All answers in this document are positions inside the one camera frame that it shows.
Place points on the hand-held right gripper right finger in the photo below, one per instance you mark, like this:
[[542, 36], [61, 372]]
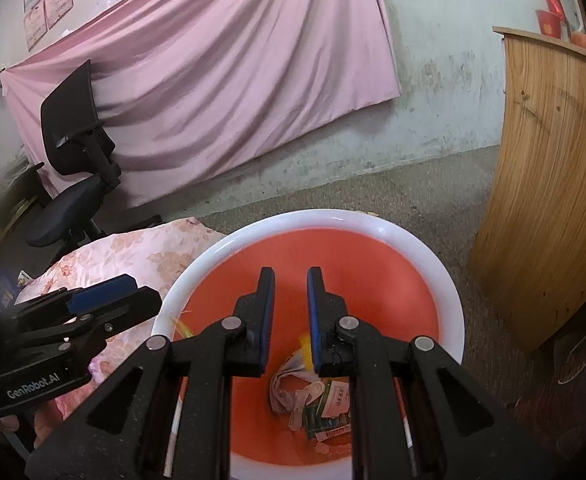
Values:
[[314, 310]]

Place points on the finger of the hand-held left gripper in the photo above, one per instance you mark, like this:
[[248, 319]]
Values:
[[103, 292], [128, 307]]

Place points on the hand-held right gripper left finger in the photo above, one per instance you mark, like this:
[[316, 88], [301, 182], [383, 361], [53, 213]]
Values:
[[268, 310]]

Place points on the yellow wrapper piece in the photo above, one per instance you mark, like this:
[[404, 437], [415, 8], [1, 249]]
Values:
[[304, 349]]

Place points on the red bucket with white rim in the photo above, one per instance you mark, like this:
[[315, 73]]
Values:
[[373, 280]]

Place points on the white paper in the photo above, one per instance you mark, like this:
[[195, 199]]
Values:
[[288, 385]]

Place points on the person's left hand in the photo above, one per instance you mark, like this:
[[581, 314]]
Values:
[[4, 424]]

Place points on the pink floral blanket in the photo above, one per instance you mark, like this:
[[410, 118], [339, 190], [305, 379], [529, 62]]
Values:
[[143, 255]]

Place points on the yellow low shelf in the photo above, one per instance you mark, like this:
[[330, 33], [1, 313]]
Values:
[[23, 195]]

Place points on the black office chair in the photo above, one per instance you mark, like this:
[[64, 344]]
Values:
[[73, 160]]

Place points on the wooden cabinet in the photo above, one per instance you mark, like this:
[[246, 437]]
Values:
[[548, 185]]

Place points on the red cup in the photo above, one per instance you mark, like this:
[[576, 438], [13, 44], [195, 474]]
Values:
[[549, 24]]

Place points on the orange fruit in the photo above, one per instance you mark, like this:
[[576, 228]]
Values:
[[583, 42]]

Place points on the pink wall cloth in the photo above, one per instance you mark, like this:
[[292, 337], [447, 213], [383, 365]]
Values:
[[213, 70]]

